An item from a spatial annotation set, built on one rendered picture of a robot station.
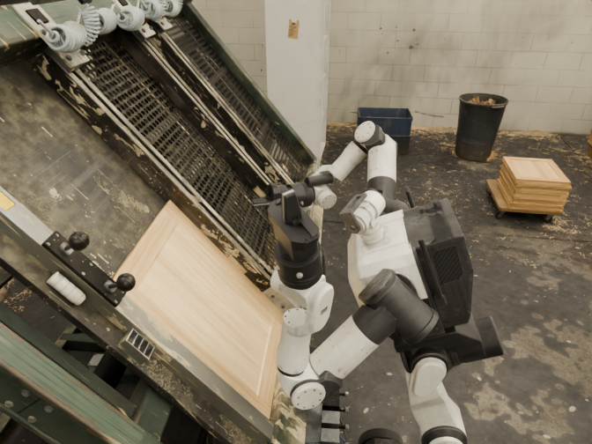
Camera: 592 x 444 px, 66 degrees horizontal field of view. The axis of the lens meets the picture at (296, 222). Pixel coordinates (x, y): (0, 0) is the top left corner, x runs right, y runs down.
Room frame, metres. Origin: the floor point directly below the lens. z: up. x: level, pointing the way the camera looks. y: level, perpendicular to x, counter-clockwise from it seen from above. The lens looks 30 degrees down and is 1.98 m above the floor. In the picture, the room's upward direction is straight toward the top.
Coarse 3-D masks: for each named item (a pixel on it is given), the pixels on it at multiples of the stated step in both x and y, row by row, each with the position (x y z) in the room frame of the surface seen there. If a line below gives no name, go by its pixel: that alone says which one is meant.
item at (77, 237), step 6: (72, 234) 0.74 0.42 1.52; (78, 234) 0.74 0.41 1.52; (84, 234) 0.75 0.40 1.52; (72, 240) 0.73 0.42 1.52; (78, 240) 0.73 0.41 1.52; (84, 240) 0.74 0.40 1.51; (60, 246) 0.80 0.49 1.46; (66, 246) 0.79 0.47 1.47; (72, 246) 0.73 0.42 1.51; (78, 246) 0.73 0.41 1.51; (84, 246) 0.73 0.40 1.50; (66, 252) 0.79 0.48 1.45
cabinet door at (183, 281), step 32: (160, 224) 1.14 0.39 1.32; (192, 224) 1.25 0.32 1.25; (128, 256) 0.95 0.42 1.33; (160, 256) 1.03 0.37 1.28; (192, 256) 1.13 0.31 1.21; (224, 256) 1.23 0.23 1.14; (160, 288) 0.94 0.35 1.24; (192, 288) 1.02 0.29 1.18; (224, 288) 1.11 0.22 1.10; (256, 288) 1.23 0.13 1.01; (160, 320) 0.85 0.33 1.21; (192, 320) 0.92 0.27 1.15; (224, 320) 1.00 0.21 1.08; (256, 320) 1.11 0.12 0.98; (192, 352) 0.83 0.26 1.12; (224, 352) 0.90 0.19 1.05; (256, 352) 0.99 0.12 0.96; (256, 384) 0.89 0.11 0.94
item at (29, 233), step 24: (0, 216) 0.79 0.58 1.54; (24, 216) 0.82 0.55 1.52; (24, 240) 0.79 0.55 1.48; (48, 264) 0.78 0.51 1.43; (120, 312) 0.77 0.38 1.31; (144, 312) 0.82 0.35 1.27; (144, 336) 0.77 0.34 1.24; (168, 336) 0.80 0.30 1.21; (168, 360) 0.76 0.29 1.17; (192, 360) 0.79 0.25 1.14; (192, 384) 0.76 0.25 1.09; (216, 384) 0.78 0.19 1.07; (216, 408) 0.75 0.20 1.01; (240, 408) 0.76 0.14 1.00; (264, 432) 0.75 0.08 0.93
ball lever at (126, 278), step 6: (120, 276) 0.74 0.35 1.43; (126, 276) 0.74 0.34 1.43; (132, 276) 0.75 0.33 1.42; (108, 282) 0.80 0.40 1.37; (120, 282) 0.73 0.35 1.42; (126, 282) 0.73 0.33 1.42; (132, 282) 0.73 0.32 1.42; (108, 288) 0.79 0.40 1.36; (114, 288) 0.79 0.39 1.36; (120, 288) 0.72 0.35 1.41; (126, 288) 0.72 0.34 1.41; (132, 288) 0.73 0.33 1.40
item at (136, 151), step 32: (96, 32) 1.30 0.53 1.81; (32, 64) 1.29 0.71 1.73; (64, 64) 1.29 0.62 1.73; (64, 96) 1.28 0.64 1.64; (96, 96) 1.32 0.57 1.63; (96, 128) 1.28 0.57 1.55; (128, 128) 1.31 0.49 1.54; (128, 160) 1.27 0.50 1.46; (160, 160) 1.30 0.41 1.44; (160, 192) 1.26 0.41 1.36; (192, 192) 1.29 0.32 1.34; (224, 224) 1.29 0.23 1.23; (256, 256) 1.29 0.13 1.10
